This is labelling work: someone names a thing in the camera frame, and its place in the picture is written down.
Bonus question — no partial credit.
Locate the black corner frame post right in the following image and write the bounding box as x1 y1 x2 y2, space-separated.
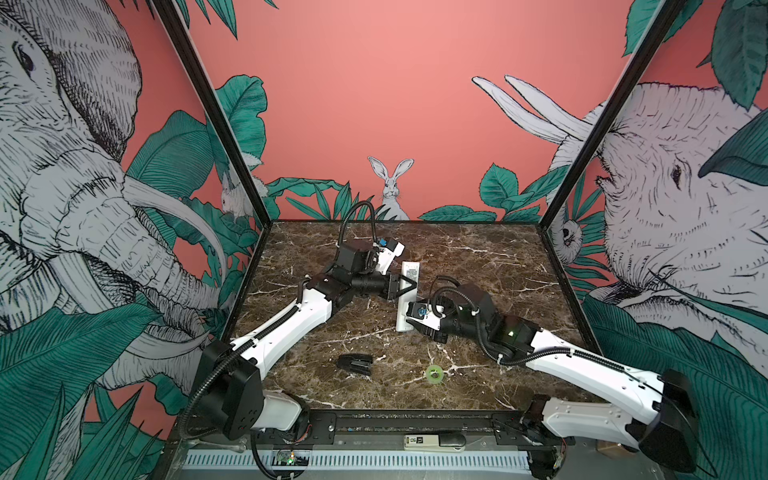
537 0 687 230

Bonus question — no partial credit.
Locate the white remote control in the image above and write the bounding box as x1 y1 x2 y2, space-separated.
395 261 420 332

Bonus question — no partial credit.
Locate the black corner frame post left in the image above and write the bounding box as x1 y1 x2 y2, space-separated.
151 0 272 229

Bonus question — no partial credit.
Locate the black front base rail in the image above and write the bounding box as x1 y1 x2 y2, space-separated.
256 409 565 450

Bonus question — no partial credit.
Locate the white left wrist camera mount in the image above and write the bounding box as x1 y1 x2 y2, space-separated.
374 237 404 274

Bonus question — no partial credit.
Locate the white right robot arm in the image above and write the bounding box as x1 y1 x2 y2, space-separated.
398 284 699 473

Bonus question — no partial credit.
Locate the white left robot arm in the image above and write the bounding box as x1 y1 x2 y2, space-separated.
178 238 417 440

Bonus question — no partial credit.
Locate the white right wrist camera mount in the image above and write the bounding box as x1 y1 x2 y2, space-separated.
405 300 445 323

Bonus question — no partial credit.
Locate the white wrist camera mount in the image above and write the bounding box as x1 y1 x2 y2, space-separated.
405 300 445 323
374 237 404 274

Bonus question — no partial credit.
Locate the black plastic clip part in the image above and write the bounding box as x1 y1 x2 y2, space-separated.
336 353 374 377

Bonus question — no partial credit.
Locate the black corner frame post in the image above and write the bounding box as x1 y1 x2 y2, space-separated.
537 0 687 230
151 0 272 229

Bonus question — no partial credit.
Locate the white label box on rail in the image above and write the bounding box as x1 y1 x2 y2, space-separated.
403 432 467 453

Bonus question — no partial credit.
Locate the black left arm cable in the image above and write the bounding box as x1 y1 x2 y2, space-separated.
337 200 378 247

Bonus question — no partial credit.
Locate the white perforated front strip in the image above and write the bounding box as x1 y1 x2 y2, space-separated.
182 450 531 474

